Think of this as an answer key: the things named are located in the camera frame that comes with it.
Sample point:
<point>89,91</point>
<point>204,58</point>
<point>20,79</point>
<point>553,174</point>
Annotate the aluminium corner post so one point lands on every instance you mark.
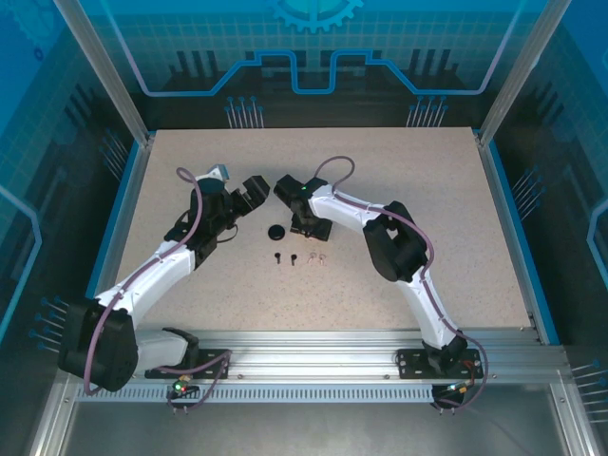
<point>110,71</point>
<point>518,71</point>

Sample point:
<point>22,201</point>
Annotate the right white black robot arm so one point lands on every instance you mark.
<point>332,216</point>

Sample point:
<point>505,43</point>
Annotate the black earbud charging case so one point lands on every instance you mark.
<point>276,233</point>

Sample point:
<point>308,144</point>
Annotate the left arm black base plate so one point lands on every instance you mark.
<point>209,363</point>

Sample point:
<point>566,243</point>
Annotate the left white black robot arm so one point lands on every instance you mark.
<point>142,280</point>

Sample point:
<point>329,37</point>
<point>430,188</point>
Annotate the black connector with LED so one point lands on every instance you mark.
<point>463,388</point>
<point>179,388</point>

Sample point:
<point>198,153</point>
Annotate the aluminium table side rail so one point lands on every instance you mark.
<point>136,180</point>
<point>496,180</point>

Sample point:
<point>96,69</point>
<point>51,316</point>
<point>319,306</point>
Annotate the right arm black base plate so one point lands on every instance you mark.
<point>411,366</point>

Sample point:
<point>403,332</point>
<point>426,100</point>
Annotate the aluminium mounting rail beam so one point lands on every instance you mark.
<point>309,356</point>

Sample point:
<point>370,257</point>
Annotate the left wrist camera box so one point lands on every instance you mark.
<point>218,172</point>

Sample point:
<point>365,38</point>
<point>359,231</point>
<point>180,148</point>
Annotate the grey metal shelf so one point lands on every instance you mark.
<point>304,427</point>

